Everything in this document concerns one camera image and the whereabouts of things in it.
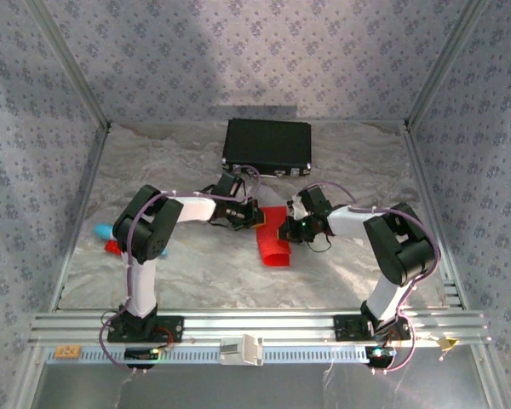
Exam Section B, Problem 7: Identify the white plastic bracket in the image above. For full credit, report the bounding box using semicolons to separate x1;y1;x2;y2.
219;334;265;367

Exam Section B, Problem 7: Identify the aluminium mounting rail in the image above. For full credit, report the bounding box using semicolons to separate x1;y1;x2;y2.
27;309;493;347

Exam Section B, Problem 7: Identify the small black circuit board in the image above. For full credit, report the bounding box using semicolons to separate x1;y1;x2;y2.
124;347;161;370
365;346;397;367

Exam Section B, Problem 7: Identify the black hard case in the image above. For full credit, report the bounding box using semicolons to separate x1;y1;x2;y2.
221;118;313;179

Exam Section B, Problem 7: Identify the yellow tape tag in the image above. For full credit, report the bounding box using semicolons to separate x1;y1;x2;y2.
434;336;460;354

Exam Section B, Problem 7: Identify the orange tag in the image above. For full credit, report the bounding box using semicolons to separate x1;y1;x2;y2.
54;344;83;360

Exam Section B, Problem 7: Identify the slotted grey cable duct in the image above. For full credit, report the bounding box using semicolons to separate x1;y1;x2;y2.
44;345;374;366

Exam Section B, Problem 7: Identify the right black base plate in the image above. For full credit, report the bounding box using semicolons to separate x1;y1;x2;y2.
332;314;411;342

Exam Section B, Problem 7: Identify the red cloth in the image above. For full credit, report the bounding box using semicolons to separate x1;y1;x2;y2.
255;205;293;268

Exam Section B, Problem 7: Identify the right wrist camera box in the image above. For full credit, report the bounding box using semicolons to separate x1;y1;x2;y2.
287;193;308;217

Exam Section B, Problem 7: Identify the aluminium frame post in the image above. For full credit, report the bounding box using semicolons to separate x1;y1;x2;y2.
404;0;493;129
25;0;112;129

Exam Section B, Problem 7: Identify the aluminium side rail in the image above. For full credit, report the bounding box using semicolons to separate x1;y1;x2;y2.
46;123;112;312
402;121;469;312

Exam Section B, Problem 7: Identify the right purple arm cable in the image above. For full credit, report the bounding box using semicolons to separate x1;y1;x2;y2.
304;181;440;376

